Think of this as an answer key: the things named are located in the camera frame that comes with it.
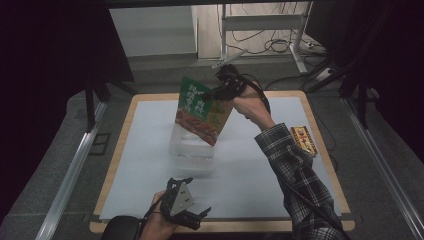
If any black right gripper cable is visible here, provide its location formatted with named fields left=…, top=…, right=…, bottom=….
left=241, top=73, right=351, bottom=240

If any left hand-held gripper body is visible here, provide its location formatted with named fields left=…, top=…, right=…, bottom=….
left=160, top=177, right=202, bottom=225

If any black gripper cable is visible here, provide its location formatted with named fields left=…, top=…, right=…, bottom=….
left=241, top=73, right=351, bottom=240
left=138, top=191, right=168, bottom=240

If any person's right hand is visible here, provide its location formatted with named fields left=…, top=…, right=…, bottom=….
left=233, top=84, right=276, bottom=132

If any person's left hand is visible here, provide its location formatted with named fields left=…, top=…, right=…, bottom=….
left=139, top=190, right=180, bottom=240

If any tangle of black floor cables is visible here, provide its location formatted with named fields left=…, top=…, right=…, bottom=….
left=229, top=3, right=329, bottom=58

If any white cabinet panel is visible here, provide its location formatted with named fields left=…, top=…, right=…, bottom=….
left=109, top=5, right=198, bottom=58

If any aluminium rail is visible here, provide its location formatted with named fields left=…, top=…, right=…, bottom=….
left=342, top=97, right=424, bottom=240
left=34, top=101, right=108, bottom=240

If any white table mat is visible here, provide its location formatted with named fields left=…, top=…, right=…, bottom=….
left=99, top=96, right=342, bottom=221

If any dark metal stand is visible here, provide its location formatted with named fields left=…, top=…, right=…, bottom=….
left=339, top=64, right=372, bottom=130
left=84, top=75, right=112, bottom=133

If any white power strip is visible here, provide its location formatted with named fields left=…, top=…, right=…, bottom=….
left=314, top=67, right=335, bottom=83

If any white metal desk frame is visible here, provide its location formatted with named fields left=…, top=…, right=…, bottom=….
left=219, top=1, right=314, bottom=78

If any red and green snack packet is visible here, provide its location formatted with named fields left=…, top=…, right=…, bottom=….
left=175, top=76, right=234, bottom=147

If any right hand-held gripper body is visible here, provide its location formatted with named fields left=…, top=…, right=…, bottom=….
left=211, top=49, right=250, bottom=100

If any black floor plate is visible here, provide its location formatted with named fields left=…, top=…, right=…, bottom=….
left=88, top=132, right=111, bottom=156

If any clear plastic container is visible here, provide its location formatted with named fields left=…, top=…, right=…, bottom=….
left=168, top=122, right=218, bottom=174

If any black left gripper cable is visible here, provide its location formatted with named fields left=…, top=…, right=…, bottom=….
left=138, top=191, right=168, bottom=240

